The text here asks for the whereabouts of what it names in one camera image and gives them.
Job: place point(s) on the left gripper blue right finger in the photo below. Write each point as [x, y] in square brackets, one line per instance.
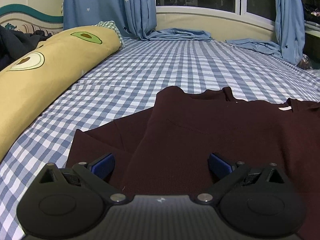
[219, 167]

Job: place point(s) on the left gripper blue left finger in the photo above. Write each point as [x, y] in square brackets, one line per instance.
[103, 167]

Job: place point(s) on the maroon vintage print sweatshirt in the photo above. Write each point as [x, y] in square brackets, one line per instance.
[164, 149]

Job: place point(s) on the dark navy clothes pile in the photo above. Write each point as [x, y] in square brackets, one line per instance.
[15, 44]

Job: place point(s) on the blue white checkered bed sheet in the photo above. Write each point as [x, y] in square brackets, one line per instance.
[127, 82]

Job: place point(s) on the yellow avocado print pillow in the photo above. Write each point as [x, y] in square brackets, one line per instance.
[34, 81]

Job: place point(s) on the right blue star curtain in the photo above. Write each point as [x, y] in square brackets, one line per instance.
[289, 29]

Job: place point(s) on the blue star curtain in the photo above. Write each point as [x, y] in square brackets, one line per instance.
[133, 18]
[289, 29]

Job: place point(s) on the left blue star curtain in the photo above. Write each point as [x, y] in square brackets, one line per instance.
[133, 18]

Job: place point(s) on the teal striped headboard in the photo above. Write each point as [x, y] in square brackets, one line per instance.
[26, 19]

